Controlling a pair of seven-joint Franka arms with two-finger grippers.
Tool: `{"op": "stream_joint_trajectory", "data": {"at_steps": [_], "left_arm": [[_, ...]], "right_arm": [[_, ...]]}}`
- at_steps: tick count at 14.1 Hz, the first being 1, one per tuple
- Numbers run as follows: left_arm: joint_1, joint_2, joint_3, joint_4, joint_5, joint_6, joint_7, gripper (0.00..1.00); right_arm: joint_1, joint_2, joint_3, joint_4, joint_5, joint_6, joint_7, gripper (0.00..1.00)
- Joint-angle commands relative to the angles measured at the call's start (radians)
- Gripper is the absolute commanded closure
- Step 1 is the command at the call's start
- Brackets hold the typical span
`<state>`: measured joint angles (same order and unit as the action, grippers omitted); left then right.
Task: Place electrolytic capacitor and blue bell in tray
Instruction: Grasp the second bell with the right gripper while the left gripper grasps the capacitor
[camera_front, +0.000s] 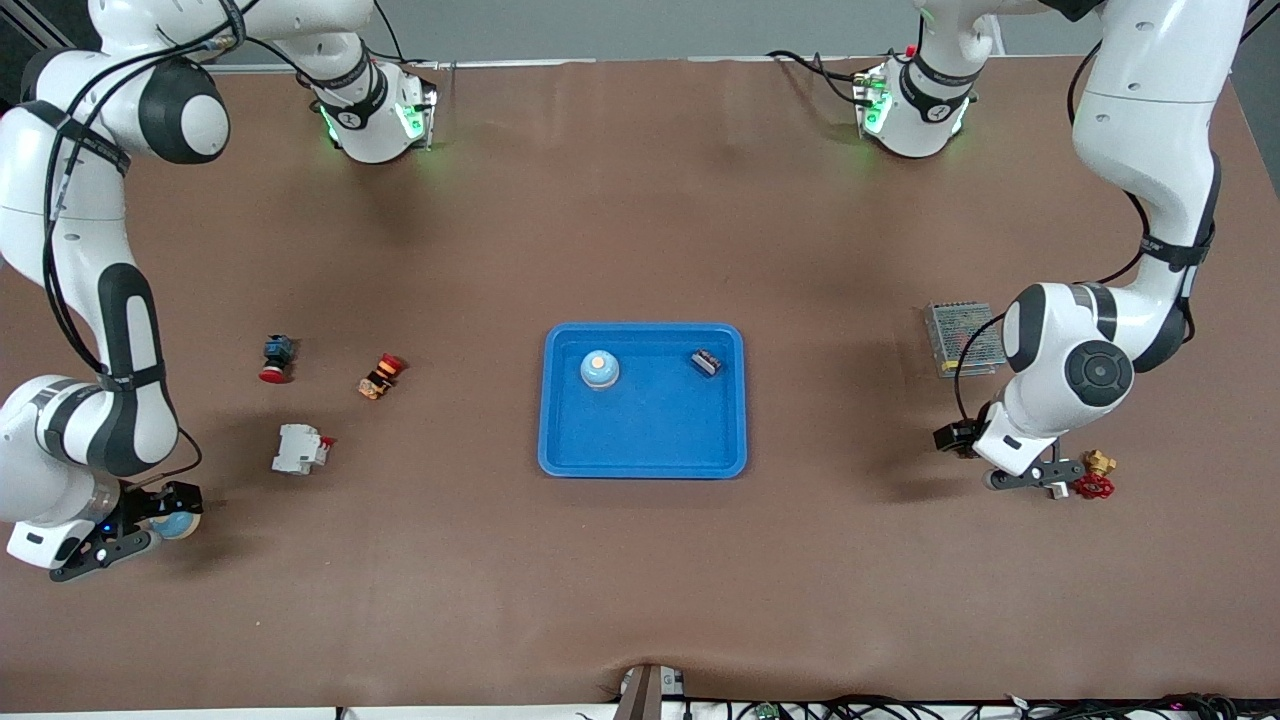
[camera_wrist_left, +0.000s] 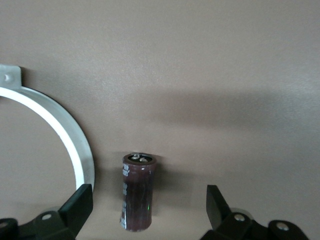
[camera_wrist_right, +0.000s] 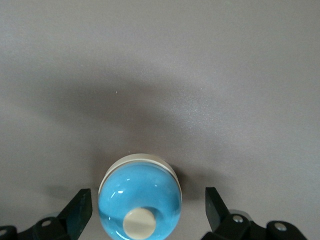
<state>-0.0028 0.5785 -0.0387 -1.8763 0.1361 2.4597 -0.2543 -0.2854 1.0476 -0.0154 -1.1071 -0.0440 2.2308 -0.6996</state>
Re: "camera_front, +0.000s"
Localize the brass valve with red handle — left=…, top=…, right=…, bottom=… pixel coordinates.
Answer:
left=1073, top=449, right=1117, bottom=501

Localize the blue plastic tray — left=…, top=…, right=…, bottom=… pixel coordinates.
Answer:
left=538, top=322, right=748, bottom=480

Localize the black right base cable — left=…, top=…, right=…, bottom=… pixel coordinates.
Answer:
left=340, top=0, right=441, bottom=67

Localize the white circuit breaker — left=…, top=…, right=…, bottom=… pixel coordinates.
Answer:
left=271, top=424, right=336, bottom=475

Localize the red and orange push switch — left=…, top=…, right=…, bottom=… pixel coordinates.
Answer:
left=358, top=353, right=406, bottom=401

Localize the black cable bundle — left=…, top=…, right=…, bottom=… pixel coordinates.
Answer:
left=685, top=693, right=1280, bottom=720

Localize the black left base cable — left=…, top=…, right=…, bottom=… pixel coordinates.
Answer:
left=767, top=50, right=873, bottom=107

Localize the black base cable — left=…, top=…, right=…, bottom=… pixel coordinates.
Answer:
left=340, top=0, right=441, bottom=67
left=767, top=50, right=873, bottom=107

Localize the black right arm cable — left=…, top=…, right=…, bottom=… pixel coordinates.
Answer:
left=40, top=0, right=251, bottom=491

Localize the metal mesh power supply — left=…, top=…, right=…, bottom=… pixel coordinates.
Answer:
left=922, top=301, right=1007, bottom=379

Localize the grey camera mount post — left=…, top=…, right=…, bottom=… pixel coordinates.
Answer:
left=612, top=663, right=686, bottom=720

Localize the red button with blue body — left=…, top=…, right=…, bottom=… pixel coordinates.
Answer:
left=259, top=335, right=297, bottom=384

